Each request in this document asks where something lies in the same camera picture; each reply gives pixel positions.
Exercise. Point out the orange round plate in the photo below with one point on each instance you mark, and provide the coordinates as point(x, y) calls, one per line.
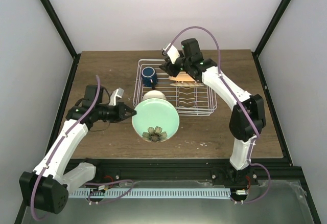
point(182, 77)

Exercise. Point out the white wire dish rack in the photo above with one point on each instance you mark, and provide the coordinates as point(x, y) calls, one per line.
point(188, 101)

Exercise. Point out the light blue slotted strip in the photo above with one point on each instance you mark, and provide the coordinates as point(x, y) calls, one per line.
point(155, 193)

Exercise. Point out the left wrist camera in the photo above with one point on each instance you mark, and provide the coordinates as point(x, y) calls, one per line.
point(116, 96)

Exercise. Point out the white scalloped bowl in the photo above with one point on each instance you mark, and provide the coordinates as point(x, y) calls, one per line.
point(154, 94)

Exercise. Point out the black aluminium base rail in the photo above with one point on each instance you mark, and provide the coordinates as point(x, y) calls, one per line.
point(217, 171)

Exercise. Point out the yellow patterned plate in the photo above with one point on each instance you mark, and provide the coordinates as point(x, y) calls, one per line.
point(186, 84)

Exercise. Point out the light teal plate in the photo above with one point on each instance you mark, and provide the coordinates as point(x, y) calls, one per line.
point(156, 120)

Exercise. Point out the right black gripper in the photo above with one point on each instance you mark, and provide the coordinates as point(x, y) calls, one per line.
point(170, 70)

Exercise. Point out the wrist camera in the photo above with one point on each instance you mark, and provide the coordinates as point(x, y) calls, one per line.
point(116, 96)
point(171, 52)

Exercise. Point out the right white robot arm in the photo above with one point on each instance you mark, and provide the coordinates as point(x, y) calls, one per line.
point(247, 111)

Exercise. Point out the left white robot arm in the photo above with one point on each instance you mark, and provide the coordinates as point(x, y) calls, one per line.
point(47, 187)

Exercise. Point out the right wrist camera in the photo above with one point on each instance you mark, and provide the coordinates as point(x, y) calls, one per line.
point(171, 52)

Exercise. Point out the dark blue ceramic mug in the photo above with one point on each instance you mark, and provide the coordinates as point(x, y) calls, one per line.
point(149, 77)

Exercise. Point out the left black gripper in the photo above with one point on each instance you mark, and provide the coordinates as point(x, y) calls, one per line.
point(121, 109)

